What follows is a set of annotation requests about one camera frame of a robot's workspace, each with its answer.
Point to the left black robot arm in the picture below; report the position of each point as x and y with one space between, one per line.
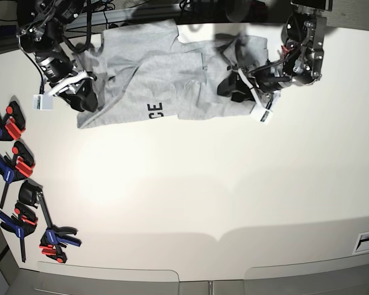
300 59

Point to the long blue red bar clamp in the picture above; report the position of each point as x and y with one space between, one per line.
54 238

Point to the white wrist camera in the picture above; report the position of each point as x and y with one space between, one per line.
45 100
259 112

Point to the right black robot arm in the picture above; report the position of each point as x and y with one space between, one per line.
41 31

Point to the top blue red bar clamp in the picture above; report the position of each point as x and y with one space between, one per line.
12 124

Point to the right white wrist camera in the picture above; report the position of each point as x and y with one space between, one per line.
45 100

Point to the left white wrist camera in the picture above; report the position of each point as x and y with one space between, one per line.
259 112

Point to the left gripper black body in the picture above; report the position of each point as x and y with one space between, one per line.
234 87

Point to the grey T-shirt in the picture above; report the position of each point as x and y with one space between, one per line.
144 72

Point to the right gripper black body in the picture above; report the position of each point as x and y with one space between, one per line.
84 99

